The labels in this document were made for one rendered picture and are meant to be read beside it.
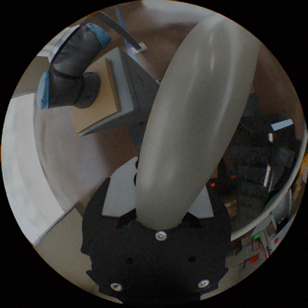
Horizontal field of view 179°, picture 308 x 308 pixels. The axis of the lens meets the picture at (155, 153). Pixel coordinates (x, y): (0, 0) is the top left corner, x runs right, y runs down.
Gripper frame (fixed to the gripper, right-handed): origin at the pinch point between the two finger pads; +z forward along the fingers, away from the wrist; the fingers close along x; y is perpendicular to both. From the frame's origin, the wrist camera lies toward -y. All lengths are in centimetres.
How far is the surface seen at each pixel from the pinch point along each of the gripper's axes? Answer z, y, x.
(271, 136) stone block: 18, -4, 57
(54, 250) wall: -93, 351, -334
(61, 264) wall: -155, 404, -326
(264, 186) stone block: 12, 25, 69
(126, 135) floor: 122, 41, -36
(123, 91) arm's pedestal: 34.5, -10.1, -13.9
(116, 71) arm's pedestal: 37.4, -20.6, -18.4
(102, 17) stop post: 55, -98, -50
